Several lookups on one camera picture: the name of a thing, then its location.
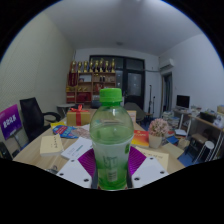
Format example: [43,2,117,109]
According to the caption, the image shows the long cluttered wooden desk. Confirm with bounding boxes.
[173,104,224,158]

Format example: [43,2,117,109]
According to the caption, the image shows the beige carton box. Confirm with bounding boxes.
[127,110,138,124]

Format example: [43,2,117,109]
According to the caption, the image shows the purple sign board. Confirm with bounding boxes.
[0,103,23,140]

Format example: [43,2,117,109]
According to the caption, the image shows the wooden shelf unit with trophies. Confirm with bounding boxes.
[65,59,117,105]

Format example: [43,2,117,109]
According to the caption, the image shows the cream book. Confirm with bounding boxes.
[39,133,64,158]

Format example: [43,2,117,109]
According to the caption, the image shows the yellow gift box red ribbon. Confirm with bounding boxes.
[66,104,92,127]

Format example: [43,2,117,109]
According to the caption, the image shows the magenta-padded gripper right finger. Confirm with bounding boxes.
[128,145,170,190]

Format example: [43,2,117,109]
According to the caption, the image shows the beige paper envelope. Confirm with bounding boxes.
[135,146,170,171]

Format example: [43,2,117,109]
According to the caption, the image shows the blue printed magazine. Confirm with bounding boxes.
[52,124,80,140]

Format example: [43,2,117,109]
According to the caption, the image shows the small round white table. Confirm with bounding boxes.
[56,103,76,118]

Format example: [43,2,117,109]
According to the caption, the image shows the black chair back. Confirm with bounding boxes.
[0,141,14,160]

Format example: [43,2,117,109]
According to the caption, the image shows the pink flowers in white pot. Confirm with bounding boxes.
[147,118,170,149]

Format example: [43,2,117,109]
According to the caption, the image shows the white paper booklet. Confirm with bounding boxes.
[60,136,94,160]

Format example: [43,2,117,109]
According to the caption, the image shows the green drink bottle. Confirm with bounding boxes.
[89,87,135,191]

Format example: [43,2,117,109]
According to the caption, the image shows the black framed glass door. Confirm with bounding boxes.
[89,55,146,109]

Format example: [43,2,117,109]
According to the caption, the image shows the black computer monitor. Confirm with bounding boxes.
[176,94,191,109]

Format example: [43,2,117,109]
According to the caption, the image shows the grey armchair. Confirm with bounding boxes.
[123,101,147,124]

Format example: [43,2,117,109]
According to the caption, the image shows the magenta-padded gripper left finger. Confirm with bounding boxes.
[55,148,98,190]

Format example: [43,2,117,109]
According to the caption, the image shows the red orange book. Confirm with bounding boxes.
[130,129,150,149]

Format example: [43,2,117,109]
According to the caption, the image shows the white air conditioner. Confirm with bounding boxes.
[158,58,175,72]

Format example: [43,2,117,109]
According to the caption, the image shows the wooden stool black legs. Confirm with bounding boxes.
[186,133,208,154]

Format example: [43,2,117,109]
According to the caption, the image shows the black office chair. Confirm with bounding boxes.
[19,96,62,143]

